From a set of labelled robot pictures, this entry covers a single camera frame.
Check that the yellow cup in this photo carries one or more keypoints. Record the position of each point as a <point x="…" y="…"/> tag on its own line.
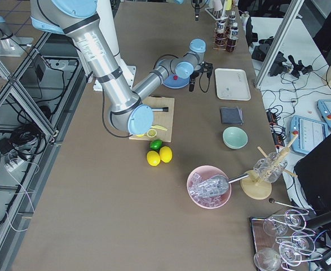
<point x="228" y="4"/>

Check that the grey folded cloth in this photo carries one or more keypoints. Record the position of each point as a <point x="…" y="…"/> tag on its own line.
<point x="231" y="115"/>

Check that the tea bottle lower left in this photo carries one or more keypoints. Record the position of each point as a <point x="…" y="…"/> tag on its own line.
<point x="232" y="39"/>

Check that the green bowl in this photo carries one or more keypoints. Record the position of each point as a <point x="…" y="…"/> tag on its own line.
<point x="235" y="138"/>

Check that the cream rabbit tray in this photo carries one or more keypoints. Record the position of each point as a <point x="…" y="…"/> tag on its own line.
<point x="232" y="84"/>

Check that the tea bottle top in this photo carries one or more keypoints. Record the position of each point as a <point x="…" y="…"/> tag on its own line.
<point x="220" y="36"/>

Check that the steel muddler black tip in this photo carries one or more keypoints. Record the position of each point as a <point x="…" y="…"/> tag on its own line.
<point x="160" y="109"/>

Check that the wine glass rack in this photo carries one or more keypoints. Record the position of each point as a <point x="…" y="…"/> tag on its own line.
<point x="293" y="241"/>

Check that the wooden cutting board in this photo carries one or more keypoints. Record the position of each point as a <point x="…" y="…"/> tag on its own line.
<point x="163" y="119"/>

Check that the yellow plastic knife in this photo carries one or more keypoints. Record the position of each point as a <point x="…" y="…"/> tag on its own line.
<point x="159" y="127"/>

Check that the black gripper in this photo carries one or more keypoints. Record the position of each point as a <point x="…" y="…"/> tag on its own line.
<point x="195" y="8"/>
<point x="193" y="78"/>

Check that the green lime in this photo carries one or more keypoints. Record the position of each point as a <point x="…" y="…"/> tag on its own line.
<point x="156" y="144"/>

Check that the aluminium frame post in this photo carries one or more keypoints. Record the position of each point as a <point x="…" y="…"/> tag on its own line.
<point x="289" y="17"/>

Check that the steel ice scoop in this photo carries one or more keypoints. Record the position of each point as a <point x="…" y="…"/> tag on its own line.
<point x="218" y="185"/>

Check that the tea bottle lower right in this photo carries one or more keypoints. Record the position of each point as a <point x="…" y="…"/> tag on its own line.
<point x="232" y="18"/>

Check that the teach pendant near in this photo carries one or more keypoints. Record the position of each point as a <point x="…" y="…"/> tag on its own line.
<point x="310" y="133"/>

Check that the pink bowl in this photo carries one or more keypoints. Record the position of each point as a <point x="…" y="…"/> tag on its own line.
<point x="208" y="171"/>

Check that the wooden cup stand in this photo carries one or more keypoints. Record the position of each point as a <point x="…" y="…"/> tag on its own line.
<point x="253" y="186"/>

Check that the yellow lemon lower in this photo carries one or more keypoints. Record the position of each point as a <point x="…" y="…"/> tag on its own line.
<point x="153" y="158"/>

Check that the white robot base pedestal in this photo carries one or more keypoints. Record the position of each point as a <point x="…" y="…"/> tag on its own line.
<point x="120" y="56"/>

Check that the tea bottle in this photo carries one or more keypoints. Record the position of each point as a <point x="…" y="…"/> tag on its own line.
<point x="220" y="36"/>
<point x="232" y="18"/>
<point x="232" y="39"/>

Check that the clear ice cubes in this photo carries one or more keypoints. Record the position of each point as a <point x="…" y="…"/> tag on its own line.
<point x="198" y="192"/>

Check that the pink cup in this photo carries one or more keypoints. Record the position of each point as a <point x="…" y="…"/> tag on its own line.
<point x="216" y="5"/>

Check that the yellow lemon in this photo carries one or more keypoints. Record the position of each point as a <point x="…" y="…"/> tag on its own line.
<point x="153" y="158"/>
<point x="165" y="154"/>

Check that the yellow lemon upper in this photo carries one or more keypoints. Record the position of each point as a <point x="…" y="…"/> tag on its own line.
<point x="165" y="154"/>

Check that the glass mug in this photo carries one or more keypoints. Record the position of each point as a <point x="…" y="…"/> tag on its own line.
<point x="269" y="169"/>

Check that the blue plate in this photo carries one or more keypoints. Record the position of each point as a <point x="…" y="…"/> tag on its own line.
<point x="176" y="84"/>

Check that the lemon slice thin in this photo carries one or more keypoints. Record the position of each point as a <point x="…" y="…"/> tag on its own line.
<point x="151" y="133"/>

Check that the copper wire bottle rack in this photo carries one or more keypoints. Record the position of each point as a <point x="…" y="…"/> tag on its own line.
<point x="226" y="34"/>

